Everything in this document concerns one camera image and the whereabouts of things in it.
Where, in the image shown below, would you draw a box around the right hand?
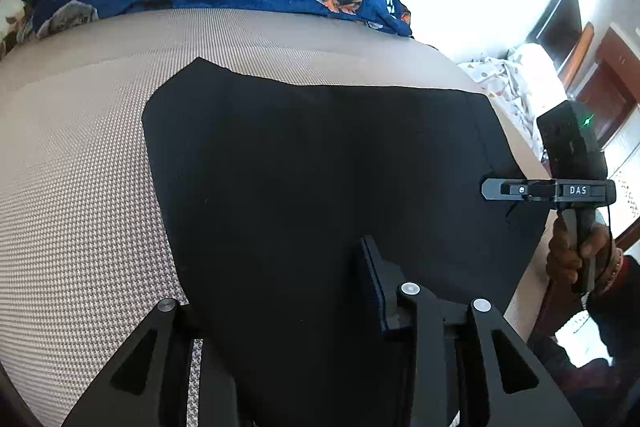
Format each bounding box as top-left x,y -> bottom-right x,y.
546,211 -> 624,296

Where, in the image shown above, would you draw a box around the white polka dot sheet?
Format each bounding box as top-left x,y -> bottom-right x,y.
458,43 -> 567,159

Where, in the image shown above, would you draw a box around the wooden door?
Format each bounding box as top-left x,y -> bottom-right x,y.
577,25 -> 639,146

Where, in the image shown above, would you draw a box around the white orange floral pillow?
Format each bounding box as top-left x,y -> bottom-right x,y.
0,0 -> 32,58

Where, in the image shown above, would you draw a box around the black pants with orange lining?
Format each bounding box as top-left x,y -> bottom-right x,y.
142,60 -> 549,426

